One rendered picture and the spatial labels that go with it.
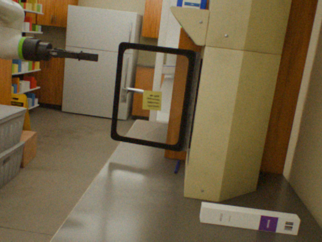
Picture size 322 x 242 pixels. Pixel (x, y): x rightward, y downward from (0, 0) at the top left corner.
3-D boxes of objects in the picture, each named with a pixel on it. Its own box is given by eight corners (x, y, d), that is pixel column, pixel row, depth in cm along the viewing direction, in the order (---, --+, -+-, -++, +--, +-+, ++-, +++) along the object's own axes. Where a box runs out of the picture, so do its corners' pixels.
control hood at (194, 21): (201, 45, 135) (205, 18, 133) (205, 46, 103) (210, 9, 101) (171, 41, 136) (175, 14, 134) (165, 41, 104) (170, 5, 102)
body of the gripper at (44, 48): (36, 41, 142) (59, 44, 142) (45, 41, 150) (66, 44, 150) (35, 60, 144) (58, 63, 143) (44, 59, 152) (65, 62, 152)
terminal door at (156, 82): (182, 152, 143) (196, 50, 134) (109, 139, 149) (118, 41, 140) (183, 152, 144) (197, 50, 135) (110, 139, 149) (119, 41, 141)
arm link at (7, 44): (-1, 59, 154) (-15, 56, 143) (2, 30, 154) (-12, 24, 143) (31, 64, 153) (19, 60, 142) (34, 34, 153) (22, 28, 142)
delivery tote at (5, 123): (27, 141, 344) (28, 107, 337) (-7, 161, 285) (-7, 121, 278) (-15, 135, 346) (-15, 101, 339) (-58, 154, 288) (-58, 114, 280)
